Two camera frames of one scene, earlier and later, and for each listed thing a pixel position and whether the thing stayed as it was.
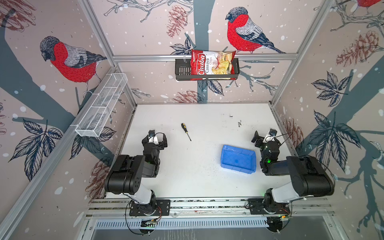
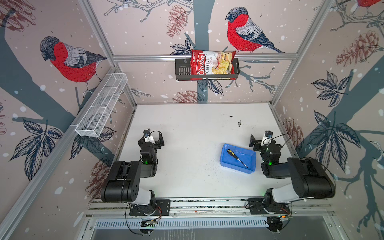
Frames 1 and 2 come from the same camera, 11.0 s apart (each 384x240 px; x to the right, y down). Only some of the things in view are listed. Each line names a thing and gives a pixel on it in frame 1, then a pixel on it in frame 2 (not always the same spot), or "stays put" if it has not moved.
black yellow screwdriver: x=184 y=126 to x=233 y=154
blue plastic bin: x=239 y=159 stays put
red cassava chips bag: x=204 y=62 stays put
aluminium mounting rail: x=116 y=209 stays put
